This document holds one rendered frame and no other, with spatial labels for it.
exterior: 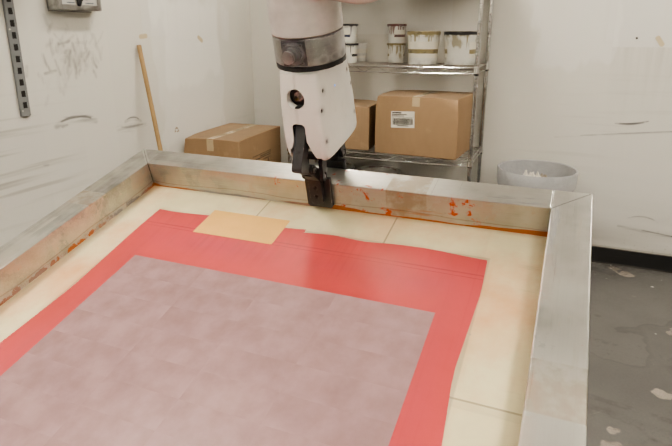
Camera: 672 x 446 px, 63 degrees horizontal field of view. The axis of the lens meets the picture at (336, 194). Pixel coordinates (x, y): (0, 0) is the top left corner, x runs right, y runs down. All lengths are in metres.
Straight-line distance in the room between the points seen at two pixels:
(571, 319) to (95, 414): 0.38
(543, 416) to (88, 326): 0.41
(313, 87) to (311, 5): 0.08
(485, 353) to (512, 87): 3.32
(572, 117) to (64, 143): 2.89
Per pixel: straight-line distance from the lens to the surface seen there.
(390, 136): 3.45
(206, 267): 0.60
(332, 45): 0.57
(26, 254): 0.67
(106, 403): 0.51
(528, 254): 0.58
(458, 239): 0.60
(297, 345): 0.49
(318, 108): 0.57
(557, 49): 3.71
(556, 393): 0.41
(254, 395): 0.46
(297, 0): 0.55
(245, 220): 0.66
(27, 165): 2.90
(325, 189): 0.64
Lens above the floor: 1.43
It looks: 16 degrees down
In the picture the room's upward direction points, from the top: straight up
